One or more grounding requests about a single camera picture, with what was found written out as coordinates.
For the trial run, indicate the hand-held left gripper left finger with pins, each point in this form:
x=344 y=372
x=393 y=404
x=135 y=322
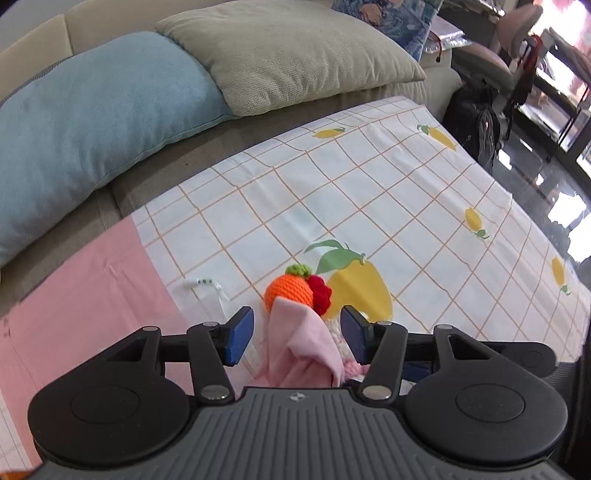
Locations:
x=240 y=337

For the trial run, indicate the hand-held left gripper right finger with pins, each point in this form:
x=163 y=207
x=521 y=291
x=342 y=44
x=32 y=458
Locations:
x=353 y=334

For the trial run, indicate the pink cloth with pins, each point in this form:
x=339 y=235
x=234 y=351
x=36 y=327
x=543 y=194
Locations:
x=300 y=350

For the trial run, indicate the crochet cake toy with fruits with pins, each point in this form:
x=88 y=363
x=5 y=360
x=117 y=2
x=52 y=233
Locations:
x=295 y=290

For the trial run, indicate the white fabric label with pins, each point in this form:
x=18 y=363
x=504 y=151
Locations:
x=207 y=288

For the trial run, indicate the pink sheet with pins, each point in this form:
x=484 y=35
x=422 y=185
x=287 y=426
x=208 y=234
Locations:
x=83 y=286

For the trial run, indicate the beige sofa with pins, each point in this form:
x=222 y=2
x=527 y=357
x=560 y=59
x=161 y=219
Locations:
x=184 y=161

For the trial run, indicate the black backpack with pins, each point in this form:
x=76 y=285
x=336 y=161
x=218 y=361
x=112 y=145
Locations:
x=475 y=124

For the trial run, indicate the blue pillow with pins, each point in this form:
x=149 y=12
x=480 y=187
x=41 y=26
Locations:
x=92 y=120

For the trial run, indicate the grey green pillow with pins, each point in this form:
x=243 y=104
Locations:
x=295 y=60

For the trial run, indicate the silver foil bag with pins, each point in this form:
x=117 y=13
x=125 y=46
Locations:
x=448 y=40

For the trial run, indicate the pink grey office chair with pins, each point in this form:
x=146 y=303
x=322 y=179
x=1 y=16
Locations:
x=503 y=41

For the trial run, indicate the blue patterned cushion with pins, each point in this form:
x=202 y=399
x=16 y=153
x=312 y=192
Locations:
x=397 y=18

